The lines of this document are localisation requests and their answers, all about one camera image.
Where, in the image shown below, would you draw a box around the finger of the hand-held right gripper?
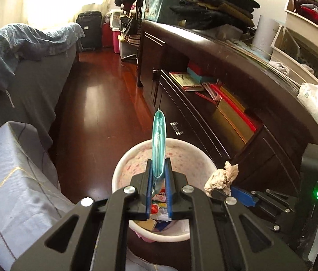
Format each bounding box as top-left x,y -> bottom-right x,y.
230,186 -> 297,214
256,207 -> 298,232

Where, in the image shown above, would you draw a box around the teal wrapper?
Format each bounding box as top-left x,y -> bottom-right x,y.
151,108 -> 167,196

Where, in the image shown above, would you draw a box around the metal drawer handle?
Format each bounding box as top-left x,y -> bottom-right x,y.
170,121 -> 184,135

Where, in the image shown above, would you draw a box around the pink container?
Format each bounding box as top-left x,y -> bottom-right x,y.
113,30 -> 121,54

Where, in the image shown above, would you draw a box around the white container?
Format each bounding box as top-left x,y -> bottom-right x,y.
109,9 -> 126,31

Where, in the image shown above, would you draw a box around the large gold box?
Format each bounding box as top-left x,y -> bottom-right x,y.
212,99 -> 257,143

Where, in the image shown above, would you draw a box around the black suitcase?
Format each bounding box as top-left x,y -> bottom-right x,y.
76,11 -> 103,52

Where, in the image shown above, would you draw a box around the small red box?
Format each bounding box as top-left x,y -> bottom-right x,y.
188,61 -> 205,75

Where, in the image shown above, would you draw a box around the white cloth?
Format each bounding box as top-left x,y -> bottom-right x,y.
268,61 -> 291,76

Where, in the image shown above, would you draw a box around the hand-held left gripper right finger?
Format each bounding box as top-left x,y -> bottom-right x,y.
165,157 -> 307,271

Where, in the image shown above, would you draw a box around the teal bag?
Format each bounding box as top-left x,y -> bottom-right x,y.
142,0 -> 182,23

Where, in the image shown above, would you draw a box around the white floral waste bin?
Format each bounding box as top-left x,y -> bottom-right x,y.
111,138 -> 218,243

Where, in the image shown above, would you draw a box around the clear storage box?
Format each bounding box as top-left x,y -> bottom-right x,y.
118,38 -> 138,62

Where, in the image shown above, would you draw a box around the white paper roll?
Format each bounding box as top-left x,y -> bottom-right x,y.
251,15 -> 279,55

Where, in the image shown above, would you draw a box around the teal box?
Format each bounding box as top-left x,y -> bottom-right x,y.
186,68 -> 219,84

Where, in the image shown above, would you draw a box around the brown paper tissue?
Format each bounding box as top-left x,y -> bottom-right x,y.
204,161 -> 240,197

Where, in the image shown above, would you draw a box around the books on shelf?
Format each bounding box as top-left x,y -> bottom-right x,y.
208,83 -> 263,132

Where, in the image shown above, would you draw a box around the dark wooden cabinet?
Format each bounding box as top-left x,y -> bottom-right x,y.
137,20 -> 318,204

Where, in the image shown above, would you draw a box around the grey checked quilt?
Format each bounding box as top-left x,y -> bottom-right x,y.
0,121 -> 75,270

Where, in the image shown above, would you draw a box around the black handbag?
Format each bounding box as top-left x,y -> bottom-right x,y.
119,15 -> 140,35

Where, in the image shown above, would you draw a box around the thin red stick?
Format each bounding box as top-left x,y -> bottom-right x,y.
195,91 -> 217,104

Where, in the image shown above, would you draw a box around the clear plastic box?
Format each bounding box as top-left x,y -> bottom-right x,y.
210,24 -> 247,43

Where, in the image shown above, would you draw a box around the stack of folded clothes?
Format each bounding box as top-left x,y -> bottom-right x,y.
170,0 -> 261,32

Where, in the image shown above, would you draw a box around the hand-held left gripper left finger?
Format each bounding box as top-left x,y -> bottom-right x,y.
10,159 -> 153,271

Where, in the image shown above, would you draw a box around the illustrated book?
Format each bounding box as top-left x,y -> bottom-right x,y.
169,72 -> 205,91

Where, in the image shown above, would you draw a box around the bed with grey sheet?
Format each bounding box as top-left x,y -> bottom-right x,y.
0,43 -> 81,159

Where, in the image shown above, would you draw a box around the orange gold box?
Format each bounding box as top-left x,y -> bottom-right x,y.
218,86 -> 247,112

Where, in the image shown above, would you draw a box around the white storage baskets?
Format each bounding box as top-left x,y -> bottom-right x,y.
270,0 -> 318,97

